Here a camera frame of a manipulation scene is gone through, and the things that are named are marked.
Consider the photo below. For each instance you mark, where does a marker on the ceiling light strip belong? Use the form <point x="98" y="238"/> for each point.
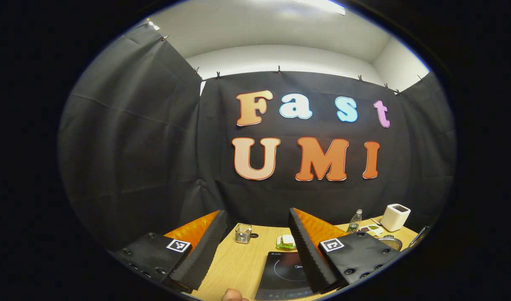
<point x="322" y="5"/>

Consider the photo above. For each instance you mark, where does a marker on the clear plastic water bottle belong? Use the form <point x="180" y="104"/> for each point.
<point x="354" y="221"/>

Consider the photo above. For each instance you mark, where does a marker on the black induction cooktop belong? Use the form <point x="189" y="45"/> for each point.
<point x="280" y="271"/>

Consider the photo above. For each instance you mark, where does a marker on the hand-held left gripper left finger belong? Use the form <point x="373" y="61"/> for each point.
<point x="205" y="255"/>

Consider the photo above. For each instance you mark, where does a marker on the white toaster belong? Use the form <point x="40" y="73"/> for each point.
<point x="394" y="218"/>

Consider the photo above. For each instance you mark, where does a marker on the black backdrop cloth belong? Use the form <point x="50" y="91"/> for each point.
<point x="155" y="146"/>

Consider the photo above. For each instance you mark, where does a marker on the white divided dish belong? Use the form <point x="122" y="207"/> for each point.
<point x="372" y="230"/>

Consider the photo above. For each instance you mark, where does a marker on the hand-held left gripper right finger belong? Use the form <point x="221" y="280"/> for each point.
<point x="307" y="255"/>

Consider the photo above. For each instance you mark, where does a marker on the toast sandwich with lettuce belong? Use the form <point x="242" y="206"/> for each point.
<point x="288" y="240"/>

